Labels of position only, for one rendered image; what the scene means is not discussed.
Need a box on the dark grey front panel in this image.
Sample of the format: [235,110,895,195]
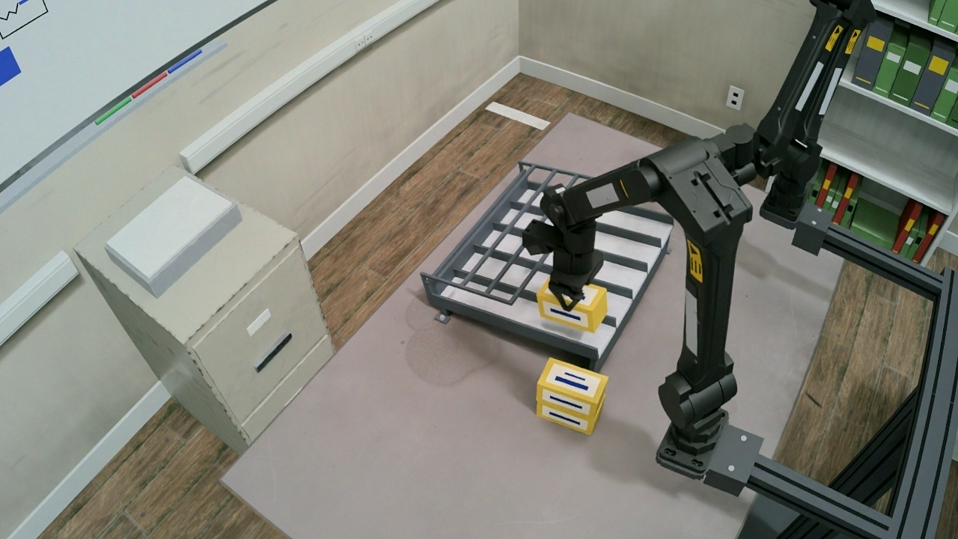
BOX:
[425,169,528,305]

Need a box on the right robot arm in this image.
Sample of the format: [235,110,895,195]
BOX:
[710,0,877,222]

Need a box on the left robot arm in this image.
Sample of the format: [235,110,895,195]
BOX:
[522,136,753,474]

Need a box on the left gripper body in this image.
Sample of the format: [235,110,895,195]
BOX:
[548,243,604,295]

